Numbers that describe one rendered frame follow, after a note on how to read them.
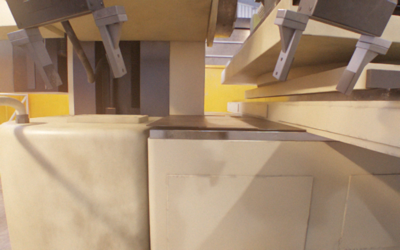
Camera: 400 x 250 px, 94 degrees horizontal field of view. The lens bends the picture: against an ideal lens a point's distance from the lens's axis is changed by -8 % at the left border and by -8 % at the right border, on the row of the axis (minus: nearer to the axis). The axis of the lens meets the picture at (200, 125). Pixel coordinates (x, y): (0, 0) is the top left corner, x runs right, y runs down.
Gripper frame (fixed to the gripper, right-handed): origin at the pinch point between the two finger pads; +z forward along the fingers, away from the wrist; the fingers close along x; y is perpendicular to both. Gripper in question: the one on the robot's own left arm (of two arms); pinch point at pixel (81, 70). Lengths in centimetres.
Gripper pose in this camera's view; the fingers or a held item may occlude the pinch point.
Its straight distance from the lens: 40.4
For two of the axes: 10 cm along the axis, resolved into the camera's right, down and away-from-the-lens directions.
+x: -9.9, 1.0, 1.3
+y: 0.7, -4.9, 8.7
